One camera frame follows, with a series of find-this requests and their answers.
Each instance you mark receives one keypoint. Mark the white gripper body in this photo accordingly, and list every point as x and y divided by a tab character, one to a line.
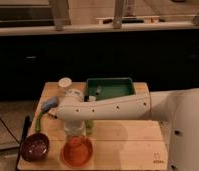
74	128

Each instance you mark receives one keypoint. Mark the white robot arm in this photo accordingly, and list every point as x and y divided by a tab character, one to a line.
179	107

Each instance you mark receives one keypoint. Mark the red bowl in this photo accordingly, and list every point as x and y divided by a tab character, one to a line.
76	152

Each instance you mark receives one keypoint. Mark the dark purple bowl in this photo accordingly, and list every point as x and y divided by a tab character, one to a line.
35	147

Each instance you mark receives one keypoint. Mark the black stick tool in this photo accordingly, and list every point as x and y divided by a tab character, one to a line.
53	116

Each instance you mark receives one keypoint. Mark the green vegetable toy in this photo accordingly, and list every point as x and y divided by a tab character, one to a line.
38	122

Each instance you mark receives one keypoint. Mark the small white object in tray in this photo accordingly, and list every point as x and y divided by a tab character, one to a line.
98	90

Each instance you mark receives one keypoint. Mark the white cup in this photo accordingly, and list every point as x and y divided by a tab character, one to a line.
64	83

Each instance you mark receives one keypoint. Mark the green plastic tray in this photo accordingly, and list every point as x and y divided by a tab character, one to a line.
111	87

